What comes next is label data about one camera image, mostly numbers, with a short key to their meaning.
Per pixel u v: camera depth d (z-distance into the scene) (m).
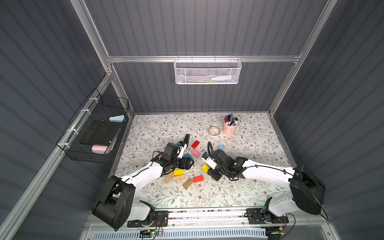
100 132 0.69
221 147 1.01
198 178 0.87
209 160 0.75
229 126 0.99
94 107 0.76
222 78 0.89
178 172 0.89
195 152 0.99
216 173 0.74
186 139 1.00
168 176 0.87
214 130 1.09
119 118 0.82
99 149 0.66
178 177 0.87
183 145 0.81
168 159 0.68
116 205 0.42
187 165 0.78
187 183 0.84
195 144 1.02
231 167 0.62
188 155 0.97
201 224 0.72
